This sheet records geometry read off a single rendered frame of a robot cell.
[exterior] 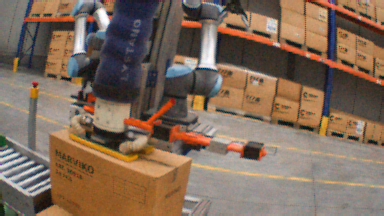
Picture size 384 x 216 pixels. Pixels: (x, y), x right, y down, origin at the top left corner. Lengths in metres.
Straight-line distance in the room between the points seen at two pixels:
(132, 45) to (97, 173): 0.54
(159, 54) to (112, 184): 1.00
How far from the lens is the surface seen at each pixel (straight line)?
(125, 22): 1.88
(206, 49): 2.51
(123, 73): 1.89
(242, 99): 9.04
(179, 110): 2.45
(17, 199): 2.16
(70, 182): 2.01
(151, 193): 1.79
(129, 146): 1.88
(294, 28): 9.01
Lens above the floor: 1.49
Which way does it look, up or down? 9 degrees down
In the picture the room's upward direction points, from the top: 10 degrees clockwise
